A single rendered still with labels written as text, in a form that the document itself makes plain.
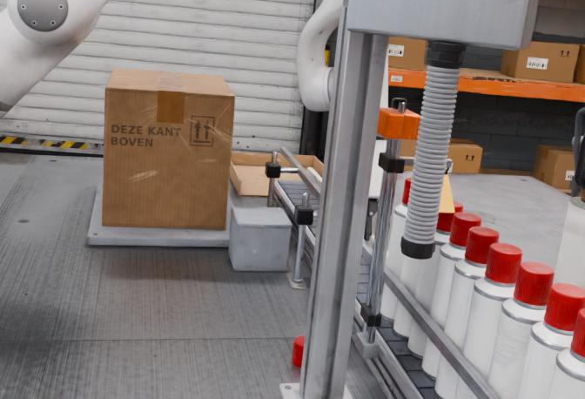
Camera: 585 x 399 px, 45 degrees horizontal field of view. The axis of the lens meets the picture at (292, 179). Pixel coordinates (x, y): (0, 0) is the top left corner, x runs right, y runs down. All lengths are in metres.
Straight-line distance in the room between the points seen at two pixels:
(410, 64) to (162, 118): 3.48
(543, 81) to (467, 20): 4.32
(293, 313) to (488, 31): 0.61
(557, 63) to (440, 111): 4.39
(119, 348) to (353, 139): 0.45
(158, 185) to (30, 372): 0.53
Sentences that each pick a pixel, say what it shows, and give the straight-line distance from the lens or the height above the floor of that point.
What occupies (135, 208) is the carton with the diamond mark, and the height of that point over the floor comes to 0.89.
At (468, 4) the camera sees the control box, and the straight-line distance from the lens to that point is 0.69.
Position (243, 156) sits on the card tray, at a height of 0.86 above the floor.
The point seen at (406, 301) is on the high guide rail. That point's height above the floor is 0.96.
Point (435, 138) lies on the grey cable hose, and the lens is 0.68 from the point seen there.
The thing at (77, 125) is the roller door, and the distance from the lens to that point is 5.40.
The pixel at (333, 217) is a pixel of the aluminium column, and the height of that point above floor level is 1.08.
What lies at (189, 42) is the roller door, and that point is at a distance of 5.21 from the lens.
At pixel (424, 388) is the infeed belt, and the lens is 0.89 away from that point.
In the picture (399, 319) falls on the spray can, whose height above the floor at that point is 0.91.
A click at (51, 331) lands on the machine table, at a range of 1.06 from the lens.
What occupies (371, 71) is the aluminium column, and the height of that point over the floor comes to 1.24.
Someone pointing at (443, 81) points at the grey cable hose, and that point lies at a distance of 0.67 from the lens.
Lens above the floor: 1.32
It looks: 15 degrees down
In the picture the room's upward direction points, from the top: 6 degrees clockwise
